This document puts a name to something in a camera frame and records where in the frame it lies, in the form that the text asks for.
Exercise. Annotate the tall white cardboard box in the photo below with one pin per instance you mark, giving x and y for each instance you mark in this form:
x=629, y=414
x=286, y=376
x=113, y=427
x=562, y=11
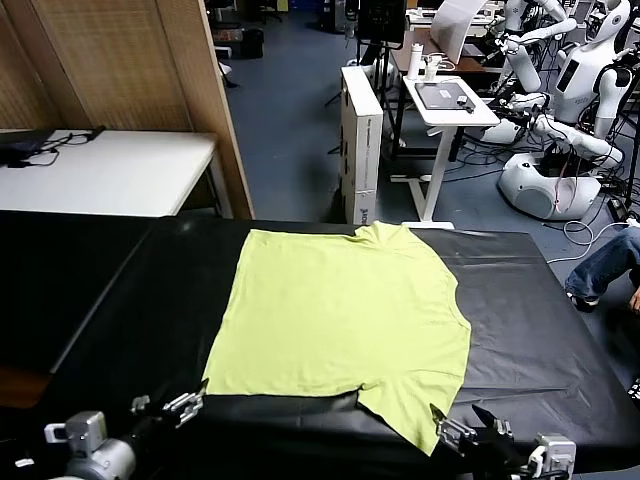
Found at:
x=362, y=150

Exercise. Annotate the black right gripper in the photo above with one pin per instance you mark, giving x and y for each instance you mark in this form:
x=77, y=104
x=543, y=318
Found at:
x=500, y=455

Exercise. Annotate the white standing desk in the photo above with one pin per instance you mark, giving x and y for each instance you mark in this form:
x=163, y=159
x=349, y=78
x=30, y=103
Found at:
x=480, y=117

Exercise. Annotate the black power strip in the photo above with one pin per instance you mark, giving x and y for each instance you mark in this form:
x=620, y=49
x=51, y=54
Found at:
x=619, y=207

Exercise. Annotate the black storage bin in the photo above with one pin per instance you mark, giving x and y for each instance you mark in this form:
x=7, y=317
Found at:
x=252, y=42

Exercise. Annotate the white cup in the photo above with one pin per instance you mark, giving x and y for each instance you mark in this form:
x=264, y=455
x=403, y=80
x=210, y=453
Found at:
x=431, y=70

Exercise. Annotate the yellow poster board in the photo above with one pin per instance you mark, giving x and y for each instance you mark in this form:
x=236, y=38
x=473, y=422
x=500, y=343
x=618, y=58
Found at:
x=279, y=4

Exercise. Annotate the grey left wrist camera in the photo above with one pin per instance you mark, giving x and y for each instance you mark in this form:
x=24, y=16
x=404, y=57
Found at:
x=82, y=430

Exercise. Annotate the wrinkled black table cover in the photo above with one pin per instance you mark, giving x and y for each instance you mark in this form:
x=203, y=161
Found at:
x=525, y=310

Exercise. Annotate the brown wooden desk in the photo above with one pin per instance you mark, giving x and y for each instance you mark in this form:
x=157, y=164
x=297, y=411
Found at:
x=475, y=64

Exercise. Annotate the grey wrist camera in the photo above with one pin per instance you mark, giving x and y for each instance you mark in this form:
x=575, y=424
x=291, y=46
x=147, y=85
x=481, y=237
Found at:
x=552, y=452
x=82, y=430

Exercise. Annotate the yellow-green t-shirt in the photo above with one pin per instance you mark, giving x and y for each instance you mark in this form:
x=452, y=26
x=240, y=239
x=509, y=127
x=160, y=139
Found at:
x=340, y=310

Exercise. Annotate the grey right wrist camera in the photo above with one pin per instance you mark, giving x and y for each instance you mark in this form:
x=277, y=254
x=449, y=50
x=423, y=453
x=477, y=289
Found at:
x=552, y=452

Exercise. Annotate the blue cabinet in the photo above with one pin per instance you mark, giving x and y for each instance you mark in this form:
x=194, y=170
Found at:
x=305, y=4

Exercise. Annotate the white drink bottle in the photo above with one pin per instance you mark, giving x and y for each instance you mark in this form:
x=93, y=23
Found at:
x=414, y=62

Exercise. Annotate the smooth black table sheet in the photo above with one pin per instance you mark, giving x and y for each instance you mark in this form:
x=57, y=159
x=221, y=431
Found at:
x=60, y=280

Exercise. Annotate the black square panel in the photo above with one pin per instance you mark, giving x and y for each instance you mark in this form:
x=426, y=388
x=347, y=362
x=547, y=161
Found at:
x=380, y=20

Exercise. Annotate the white humanoid robot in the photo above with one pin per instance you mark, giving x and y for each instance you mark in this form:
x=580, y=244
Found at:
x=522, y=65

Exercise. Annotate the white rectangular table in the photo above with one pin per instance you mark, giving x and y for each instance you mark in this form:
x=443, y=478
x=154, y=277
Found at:
x=125, y=170

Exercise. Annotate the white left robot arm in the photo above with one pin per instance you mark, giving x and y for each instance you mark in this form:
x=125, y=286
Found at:
x=105, y=460

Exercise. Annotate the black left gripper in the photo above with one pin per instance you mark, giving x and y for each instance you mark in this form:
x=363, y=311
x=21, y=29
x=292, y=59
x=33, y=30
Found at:
x=152, y=427

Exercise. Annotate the white curved panel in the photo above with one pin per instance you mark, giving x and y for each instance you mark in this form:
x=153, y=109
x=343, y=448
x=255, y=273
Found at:
x=452, y=30

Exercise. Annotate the small black device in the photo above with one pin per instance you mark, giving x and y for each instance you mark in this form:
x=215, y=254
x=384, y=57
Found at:
x=467, y=104

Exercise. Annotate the black tripod stand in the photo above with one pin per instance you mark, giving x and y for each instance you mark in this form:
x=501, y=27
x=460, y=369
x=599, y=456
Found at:
x=386, y=60

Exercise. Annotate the black white-striped sneaker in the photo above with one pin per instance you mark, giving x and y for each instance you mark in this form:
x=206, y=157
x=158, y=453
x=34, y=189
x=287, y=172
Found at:
x=585, y=302

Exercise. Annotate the grey closed laptop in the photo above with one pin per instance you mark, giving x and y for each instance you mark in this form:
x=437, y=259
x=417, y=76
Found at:
x=440, y=95

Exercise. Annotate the blue jeans leg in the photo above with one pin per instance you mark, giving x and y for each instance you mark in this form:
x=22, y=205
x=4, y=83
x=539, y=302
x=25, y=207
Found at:
x=600, y=265

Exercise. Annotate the white humanoid robot black-faced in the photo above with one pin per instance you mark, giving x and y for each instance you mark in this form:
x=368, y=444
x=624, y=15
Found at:
x=580, y=75

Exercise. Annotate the black bag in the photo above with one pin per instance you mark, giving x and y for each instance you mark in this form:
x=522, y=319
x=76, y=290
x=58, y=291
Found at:
x=17, y=147

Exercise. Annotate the wooden partition screen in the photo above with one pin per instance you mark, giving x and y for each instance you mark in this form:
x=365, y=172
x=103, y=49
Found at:
x=125, y=60

